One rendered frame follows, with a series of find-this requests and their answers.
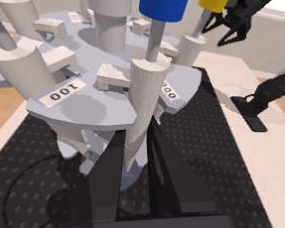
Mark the white pipette with yellow button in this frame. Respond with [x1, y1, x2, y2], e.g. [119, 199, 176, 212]
[153, 0, 228, 121]
[0, 21, 90, 158]

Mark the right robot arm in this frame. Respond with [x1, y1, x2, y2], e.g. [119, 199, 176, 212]
[224, 0, 285, 132]

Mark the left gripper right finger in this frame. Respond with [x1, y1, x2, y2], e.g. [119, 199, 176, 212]
[146, 115, 220, 215]

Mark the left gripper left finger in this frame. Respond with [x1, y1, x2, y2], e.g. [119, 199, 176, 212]
[64, 130, 126, 222]

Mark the white pipette with blue button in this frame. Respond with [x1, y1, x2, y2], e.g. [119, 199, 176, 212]
[96, 0, 188, 171]

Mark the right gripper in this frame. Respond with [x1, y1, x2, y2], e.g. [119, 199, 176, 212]
[202, 0, 266, 47]

